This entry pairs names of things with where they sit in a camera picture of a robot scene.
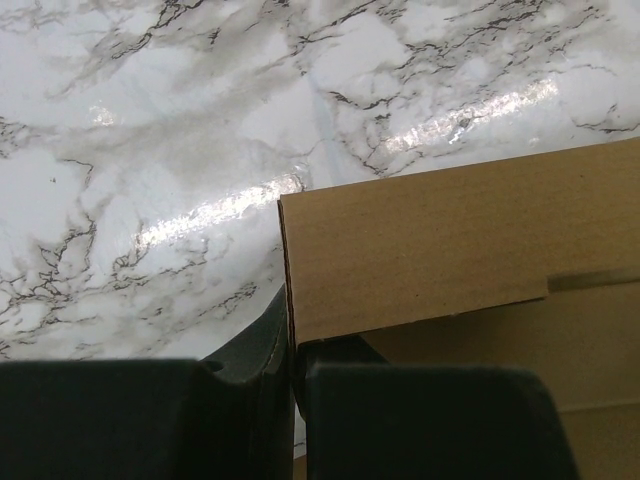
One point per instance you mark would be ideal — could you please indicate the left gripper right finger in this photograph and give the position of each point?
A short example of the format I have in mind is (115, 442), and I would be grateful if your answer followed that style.
(367, 418)

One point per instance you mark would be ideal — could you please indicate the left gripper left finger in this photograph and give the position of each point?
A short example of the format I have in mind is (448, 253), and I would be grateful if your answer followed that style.
(229, 415)

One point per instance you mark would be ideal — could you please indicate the brown cardboard box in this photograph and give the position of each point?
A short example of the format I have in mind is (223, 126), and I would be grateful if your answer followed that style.
(529, 263)

